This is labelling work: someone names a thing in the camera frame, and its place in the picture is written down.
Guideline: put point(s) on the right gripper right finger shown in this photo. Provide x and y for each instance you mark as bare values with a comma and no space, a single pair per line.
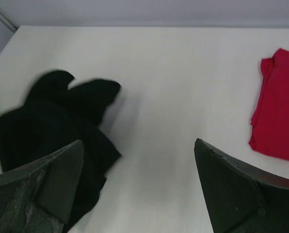
241,198

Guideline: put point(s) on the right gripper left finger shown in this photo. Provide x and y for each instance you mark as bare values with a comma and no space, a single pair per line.
38,197

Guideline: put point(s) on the black t shirt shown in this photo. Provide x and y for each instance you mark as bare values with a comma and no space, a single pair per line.
54,115

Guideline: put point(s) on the folded red t shirt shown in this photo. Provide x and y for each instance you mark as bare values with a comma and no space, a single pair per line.
270,121

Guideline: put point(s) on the left aluminium frame post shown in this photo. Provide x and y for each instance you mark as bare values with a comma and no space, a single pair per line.
7,21

